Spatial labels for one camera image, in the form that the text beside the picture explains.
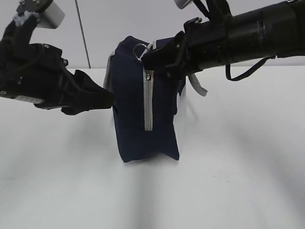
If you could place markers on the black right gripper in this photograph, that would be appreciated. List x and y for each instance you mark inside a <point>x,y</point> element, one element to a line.
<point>200,46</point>

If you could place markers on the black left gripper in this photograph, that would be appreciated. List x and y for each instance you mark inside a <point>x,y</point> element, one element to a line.
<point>90,96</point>

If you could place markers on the navy blue lunch bag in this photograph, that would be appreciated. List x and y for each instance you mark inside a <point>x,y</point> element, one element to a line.
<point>144,103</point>

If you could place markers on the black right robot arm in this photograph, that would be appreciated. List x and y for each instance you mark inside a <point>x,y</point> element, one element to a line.
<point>275,31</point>

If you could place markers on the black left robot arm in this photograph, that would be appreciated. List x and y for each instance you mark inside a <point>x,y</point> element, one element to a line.
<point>34,72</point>

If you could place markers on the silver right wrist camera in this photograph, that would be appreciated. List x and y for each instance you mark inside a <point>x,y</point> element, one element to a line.
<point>181,4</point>

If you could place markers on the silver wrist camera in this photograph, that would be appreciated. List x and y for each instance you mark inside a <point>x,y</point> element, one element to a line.
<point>181,4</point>
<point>49,15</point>

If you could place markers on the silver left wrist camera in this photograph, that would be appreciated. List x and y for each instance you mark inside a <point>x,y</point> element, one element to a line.
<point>49,15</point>

